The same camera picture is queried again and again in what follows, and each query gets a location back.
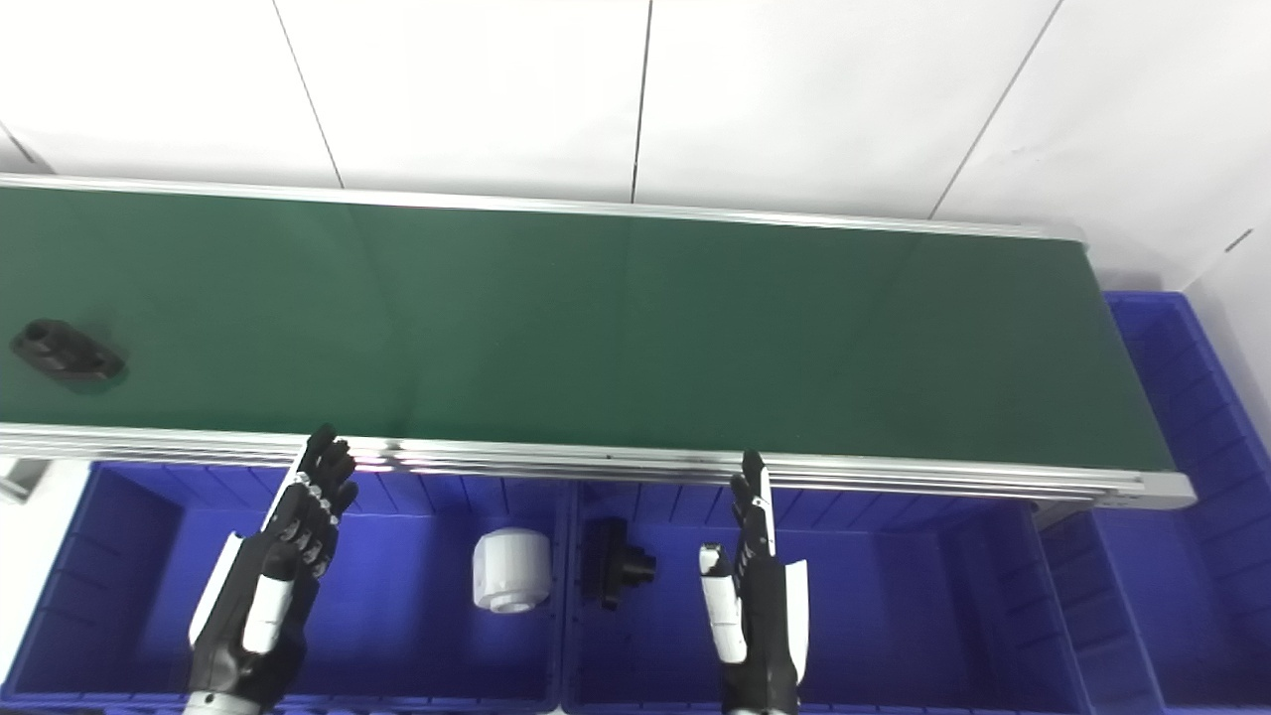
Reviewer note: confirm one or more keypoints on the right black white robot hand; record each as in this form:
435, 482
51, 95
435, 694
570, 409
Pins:
760, 616

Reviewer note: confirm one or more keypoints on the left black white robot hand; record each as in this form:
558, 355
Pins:
253, 596

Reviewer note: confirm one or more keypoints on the black plastic bracket part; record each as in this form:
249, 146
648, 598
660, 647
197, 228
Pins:
608, 561
65, 353

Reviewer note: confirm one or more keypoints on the blue plastic bin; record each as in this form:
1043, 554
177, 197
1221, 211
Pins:
1192, 556
894, 616
407, 616

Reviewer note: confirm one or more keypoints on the green conveyor belt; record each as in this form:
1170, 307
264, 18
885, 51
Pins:
596, 328
596, 465

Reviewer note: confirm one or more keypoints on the white cylindrical plastic part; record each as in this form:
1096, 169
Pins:
511, 571

